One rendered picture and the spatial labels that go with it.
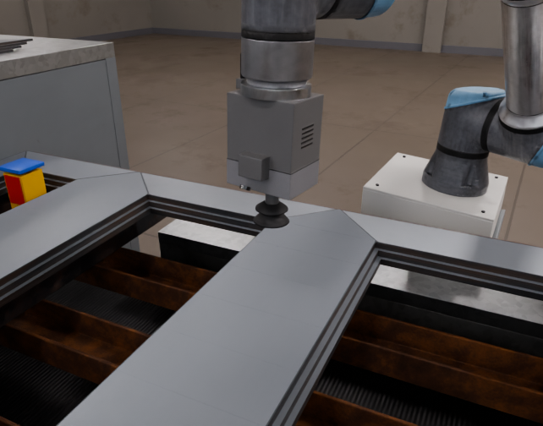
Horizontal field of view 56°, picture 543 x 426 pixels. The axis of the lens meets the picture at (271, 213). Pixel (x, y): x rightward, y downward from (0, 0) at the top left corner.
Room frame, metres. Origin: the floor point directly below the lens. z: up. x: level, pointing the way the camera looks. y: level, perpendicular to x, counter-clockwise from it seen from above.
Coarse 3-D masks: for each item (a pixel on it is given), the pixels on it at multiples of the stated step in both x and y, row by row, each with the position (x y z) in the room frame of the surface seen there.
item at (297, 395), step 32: (0, 192) 0.96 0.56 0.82; (96, 224) 0.77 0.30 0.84; (128, 224) 0.82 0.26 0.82; (224, 224) 0.81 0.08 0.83; (64, 256) 0.69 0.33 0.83; (384, 256) 0.69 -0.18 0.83; (416, 256) 0.68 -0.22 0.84; (0, 288) 0.59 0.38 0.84; (352, 288) 0.59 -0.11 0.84; (512, 288) 0.61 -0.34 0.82; (320, 352) 0.46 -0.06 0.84; (288, 416) 0.38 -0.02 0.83
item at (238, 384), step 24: (168, 336) 0.47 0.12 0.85; (144, 360) 0.43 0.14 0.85; (168, 360) 0.43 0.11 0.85; (192, 360) 0.43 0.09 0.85; (216, 360) 0.43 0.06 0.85; (240, 360) 0.43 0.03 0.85; (168, 384) 0.40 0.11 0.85; (192, 384) 0.40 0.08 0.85; (216, 384) 0.40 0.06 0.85; (240, 384) 0.40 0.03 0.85; (264, 384) 0.40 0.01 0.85; (288, 384) 0.40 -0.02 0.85; (240, 408) 0.37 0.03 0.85; (264, 408) 0.37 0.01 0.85
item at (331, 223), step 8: (296, 216) 0.80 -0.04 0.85; (304, 216) 0.80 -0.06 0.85; (312, 216) 0.80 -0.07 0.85; (320, 216) 0.80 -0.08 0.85; (328, 216) 0.80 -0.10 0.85; (336, 216) 0.80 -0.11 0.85; (296, 224) 0.77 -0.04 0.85; (304, 224) 0.77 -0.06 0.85; (312, 224) 0.77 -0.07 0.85; (320, 224) 0.77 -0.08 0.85; (328, 224) 0.77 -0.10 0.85; (336, 224) 0.77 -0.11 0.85; (344, 224) 0.77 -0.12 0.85; (352, 224) 0.77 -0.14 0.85; (336, 232) 0.74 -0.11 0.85; (344, 232) 0.74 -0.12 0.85; (352, 232) 0.74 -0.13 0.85; (360, 232) 0.74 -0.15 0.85
